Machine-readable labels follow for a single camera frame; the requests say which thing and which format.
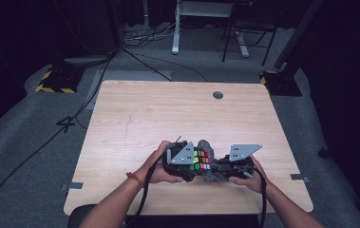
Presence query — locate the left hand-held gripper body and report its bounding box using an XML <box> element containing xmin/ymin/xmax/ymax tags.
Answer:
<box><xmin>162</xmin><ymin>141</ymin><xmax>196</xmax><ymax>181</ymax></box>

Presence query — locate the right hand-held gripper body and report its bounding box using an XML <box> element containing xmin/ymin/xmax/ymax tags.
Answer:
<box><xmin>228</xmin><ymin>143</ymin><xmax>263</xmax><ymax>180</ymax></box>

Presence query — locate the multicoloured puzzle cube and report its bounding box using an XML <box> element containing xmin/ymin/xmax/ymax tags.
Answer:
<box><xmin>189</xmin><ymin>149</ymin><xmax>211</xmax><ymax>172</ymax></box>

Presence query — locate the grey cloth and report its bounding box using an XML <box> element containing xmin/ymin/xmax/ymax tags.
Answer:
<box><xmin>196</xmin><ymin>139</ymin><xmax>233</xmax><ymax>184</ymax></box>

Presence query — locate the person's right hand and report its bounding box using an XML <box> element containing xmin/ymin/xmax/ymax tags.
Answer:
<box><xmin>229</xmin><ymin>155</ymin><xmax>269</xmax><ymax>194</ymax></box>

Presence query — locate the person's left hand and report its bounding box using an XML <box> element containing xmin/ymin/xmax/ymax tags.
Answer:
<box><xmin>138</xmin><ymin>141</ymin><xmax>184</xmax><ymax>185</ymax></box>

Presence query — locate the person's dark clothing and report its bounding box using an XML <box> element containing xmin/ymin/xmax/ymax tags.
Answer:
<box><xmin>124</xmin><ymin>214</ymin><xmax>259</xmax><ymax>228</ymax></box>

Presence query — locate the grey tape piece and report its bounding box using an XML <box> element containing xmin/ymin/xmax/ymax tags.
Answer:
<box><xmin>59</xmin><ymin>181</ymin><xmax>85</xmax><ymax>193</ymax></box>
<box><xmin>290</xmin><ymin>173</ymin><xmax>312</xmax><ymax>184</ymax></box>

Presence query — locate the black yellow striped stand base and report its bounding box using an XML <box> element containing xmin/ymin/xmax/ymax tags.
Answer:
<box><xmin>259</xmin><ymin>69</ymin><xmax>303</xmax><ymax>97</ymax></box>
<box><xmin>34</xmin><ymin>65</ymin><xmax>85</xmax><ymax>94</ymax></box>

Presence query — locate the small dark floor object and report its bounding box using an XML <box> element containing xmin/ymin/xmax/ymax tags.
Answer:
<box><xmin>317</xmin><ymin>147</ymin><xmax>331</xmax><ymax>160</ymax></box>

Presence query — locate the black chair seat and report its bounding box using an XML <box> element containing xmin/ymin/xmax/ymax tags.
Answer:
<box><xmin>66</xmin><ymin>203</ymin><xmax>97</xmax><ymax>228</ymax></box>

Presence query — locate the black metal chair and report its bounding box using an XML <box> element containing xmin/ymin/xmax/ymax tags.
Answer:
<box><xmin>220</xmin><ymin>0</ymin><xmax>278</xmax><ymax>67</ymax></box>

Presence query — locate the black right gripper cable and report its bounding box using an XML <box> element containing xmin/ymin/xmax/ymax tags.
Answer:
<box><xmin>253</xmin><ymin>166</ymin><xmax>268</xmax><ymax>228</ymax></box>

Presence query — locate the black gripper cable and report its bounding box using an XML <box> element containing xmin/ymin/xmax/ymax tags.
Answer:
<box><xmin>129</xmin><ymin>150</ymin><xmax>170</xmax><ymax>228</ymax></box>
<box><xmin>253</xmin><ymin>166</ymin><xmax>268</xmax><ymax>228</ymax></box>

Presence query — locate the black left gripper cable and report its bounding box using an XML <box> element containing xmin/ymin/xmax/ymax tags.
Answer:
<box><xmin>129</xmin><ymin>150</ymin><xmax>170</xmax><ymax>228</ymax></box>

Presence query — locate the red bead bracelet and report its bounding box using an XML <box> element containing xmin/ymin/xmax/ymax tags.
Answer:
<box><xmin>125</xmin><ymin>171</ymin><xmax>145</xmax><ymax>189</ymax></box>

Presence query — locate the thin black floor cable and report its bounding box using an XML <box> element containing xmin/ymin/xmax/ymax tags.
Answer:
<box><xmin>122</xmin><ymin>47</ymin><xmax>209</xmax><ymax>84</ymax></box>

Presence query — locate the white desk frame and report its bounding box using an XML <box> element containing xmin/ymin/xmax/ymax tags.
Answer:
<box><xmin>171</xmin><ymin>0</ymin><xmax>251</xmax><ymax>59</ymax></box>

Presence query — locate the bundle of floor cables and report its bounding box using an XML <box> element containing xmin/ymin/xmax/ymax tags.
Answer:
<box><xmin>122</xmin><ymin>17</ymin><xmax>185</xmax><ymax>50</ymax></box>

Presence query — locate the slanted grey metal post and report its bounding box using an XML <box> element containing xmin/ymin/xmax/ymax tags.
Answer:
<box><xmin>274</xmin><ymin>0</ymin><xmax>326</xmax><ymax>70</ymax></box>

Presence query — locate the long black floor cable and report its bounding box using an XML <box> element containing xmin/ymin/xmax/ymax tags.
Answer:
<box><xmin>0</xmin><ymin>50</ymin><xmax>119</xmax><ymax>224</ymax></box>

